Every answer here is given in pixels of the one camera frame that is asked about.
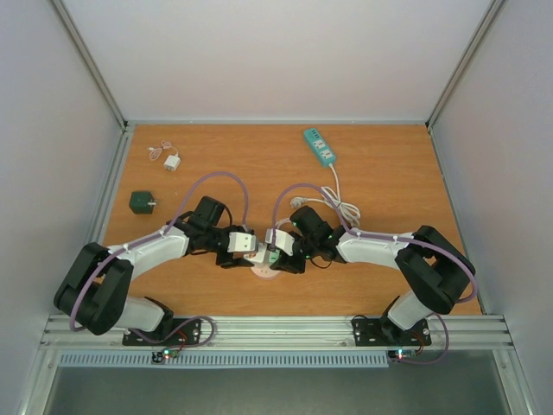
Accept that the white cube adapter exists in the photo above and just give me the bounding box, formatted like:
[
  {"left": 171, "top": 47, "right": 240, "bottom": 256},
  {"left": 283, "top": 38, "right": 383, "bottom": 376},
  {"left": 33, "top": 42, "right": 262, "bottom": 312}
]
[{"left": 243, "top": 243, "right": 268, "bottom": 267}]

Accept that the dark green dragon cube adapter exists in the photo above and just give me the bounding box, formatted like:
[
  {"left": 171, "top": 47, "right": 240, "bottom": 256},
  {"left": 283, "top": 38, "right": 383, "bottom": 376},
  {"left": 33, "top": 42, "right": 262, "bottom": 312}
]
[{"left": 129, "top": 190, "right": 156, "bottom": 214}]

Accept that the teal power strip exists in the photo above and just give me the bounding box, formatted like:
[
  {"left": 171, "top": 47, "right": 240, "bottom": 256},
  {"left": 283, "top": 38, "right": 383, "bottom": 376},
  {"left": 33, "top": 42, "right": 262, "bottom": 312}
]
[{"left": 302, "top": 128, "right": 337, "bottom": 168}]

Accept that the pink round power socket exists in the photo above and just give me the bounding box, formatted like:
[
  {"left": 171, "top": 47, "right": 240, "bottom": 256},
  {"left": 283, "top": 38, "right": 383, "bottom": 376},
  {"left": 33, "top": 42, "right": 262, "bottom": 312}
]
[{"left": 251, "top": 265, "right": 281, "bottom": 280}]

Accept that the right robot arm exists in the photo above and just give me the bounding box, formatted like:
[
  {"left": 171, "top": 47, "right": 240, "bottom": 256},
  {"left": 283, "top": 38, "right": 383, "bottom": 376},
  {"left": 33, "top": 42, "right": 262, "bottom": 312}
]
[{"left": 265, "top": 206, "right": 477, "bottom": 345}]

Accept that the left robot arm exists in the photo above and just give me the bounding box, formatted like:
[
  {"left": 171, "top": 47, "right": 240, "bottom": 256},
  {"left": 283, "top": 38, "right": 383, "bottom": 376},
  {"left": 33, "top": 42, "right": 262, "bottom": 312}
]
[{"left": 54, "top": 196, "right": 258, "bottom": 344}]

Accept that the light green plug adapter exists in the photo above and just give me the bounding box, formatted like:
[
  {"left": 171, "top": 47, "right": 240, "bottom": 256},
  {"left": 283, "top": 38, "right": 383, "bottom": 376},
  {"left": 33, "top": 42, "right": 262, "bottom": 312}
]
[{"left": 266, "top": 251, "right": 280, "bottom": 265}]

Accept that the left controller board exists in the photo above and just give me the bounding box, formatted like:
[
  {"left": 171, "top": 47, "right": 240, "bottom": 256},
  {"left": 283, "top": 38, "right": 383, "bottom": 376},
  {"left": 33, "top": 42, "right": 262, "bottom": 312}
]
[{"left": 150, "top": 348, "right": 180, "bottom": 365}]

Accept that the controller board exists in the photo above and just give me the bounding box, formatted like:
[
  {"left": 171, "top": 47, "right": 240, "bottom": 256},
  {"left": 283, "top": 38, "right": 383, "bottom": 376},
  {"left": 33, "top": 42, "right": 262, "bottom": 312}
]
[
  {"left": 150, "top": 348, "right": 180, "bottom": 365},
  {"left": 388, "top": 348, "right": 422, "bottom": 361}
]

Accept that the right controller board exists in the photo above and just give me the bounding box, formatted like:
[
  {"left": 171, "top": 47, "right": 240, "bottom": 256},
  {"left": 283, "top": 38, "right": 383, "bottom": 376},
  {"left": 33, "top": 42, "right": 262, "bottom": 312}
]
[{"left": 388, "top": 348, "right": 422, "bottom": 361}]

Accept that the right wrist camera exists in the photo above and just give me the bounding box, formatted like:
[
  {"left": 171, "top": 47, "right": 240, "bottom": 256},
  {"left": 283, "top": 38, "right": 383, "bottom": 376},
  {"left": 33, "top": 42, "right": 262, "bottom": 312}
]
[{"left": 265, "top": 228, "right": 295, "bottom": 256}]

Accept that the aluminium frame rail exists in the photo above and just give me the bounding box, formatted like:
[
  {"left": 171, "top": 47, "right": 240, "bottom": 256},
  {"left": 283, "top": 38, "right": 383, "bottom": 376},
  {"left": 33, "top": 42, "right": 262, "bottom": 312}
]
[{"left": 39, "top": 315, "right": 514, "bottom": 352}]

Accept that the white power strip cord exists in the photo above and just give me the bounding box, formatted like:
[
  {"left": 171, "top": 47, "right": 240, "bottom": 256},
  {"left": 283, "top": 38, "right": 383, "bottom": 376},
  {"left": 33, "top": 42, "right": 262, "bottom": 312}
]
[{"left": 289, "top": 163, "right": 362, "bottom": 227}]

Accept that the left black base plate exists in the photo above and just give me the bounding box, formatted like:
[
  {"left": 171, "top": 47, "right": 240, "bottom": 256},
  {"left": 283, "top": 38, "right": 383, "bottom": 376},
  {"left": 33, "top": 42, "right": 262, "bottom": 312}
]
[{"left": 122, "top": 317, "right": 202, "bottom": 347}]

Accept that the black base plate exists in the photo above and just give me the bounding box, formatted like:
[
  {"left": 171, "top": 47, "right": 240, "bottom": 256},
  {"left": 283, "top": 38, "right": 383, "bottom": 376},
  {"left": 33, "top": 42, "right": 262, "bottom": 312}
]
[
  {"left": 122, "top": 317, "right": 202, "bottom": 347},
  {"left": 350, "top": 315, "right": 432, "bottom": 347}
]

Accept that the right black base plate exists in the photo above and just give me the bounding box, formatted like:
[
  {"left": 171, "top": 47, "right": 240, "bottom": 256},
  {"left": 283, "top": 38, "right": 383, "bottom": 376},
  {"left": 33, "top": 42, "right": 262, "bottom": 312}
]
[{"left": 350, "top": 315, "right": 432, "bottom": 347}]

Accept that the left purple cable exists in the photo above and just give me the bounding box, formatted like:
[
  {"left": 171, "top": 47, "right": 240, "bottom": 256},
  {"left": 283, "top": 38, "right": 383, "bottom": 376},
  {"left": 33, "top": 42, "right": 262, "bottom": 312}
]
[{"left": 69, "top": 171, "right": 260, "bottom": 349}]

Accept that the purple cable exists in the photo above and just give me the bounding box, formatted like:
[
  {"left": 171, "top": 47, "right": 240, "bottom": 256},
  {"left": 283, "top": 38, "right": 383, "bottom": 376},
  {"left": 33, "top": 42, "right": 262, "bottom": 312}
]
[
  {"left": 69, "top": 171, "right": 260, "bottom": 349},
  {"left": 270, "top": 182, "right": 478, "bottom": 365}
]

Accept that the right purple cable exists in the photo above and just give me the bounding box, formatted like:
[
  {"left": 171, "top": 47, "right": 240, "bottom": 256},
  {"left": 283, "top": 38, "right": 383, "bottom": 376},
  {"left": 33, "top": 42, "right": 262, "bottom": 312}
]
[{"left": 270, "top": 182, "right": 478, "bottom": 365}]

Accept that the grey slotted cable duct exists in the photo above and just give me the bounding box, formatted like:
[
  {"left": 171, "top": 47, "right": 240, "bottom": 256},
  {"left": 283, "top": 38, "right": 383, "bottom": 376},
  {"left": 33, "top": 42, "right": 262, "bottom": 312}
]
[{"left": 59, "top": 350, "right": 389, "bottom": 369}]

